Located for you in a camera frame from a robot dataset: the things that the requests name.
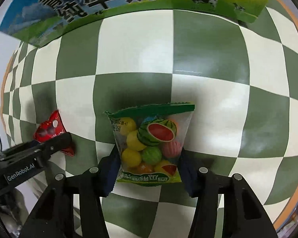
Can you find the small red candy packet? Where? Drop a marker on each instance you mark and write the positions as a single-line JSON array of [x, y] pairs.
[[51, 128]]

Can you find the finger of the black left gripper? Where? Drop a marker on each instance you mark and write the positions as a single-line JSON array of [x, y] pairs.
[[53, 145]]

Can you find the fruit gummy candy packet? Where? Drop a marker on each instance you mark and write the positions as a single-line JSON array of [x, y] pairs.
[[150, 139]]

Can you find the cardboard milk box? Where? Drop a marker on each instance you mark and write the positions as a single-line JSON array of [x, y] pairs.
[[38, 22]]

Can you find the green white checkered mat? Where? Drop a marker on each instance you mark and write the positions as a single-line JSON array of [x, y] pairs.
[[242, 78]]

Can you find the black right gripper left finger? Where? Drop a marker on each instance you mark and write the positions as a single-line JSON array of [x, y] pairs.
[[53, 214]]

